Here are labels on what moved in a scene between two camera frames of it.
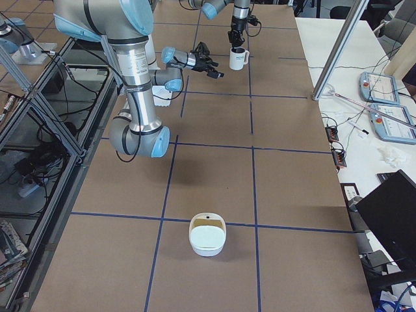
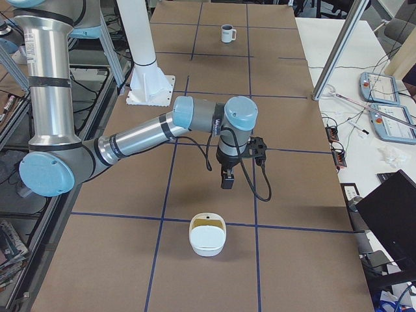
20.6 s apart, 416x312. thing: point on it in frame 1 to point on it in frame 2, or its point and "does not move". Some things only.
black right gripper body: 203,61 to 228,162
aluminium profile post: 341,50 does not move
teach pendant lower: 392,124 does not move
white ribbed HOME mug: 237,60 to 228,33
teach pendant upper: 379,88 does not move
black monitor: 390,212 does not move
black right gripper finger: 215,74 to 227,180
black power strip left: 332,134 does not move
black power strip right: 339,157 does not move
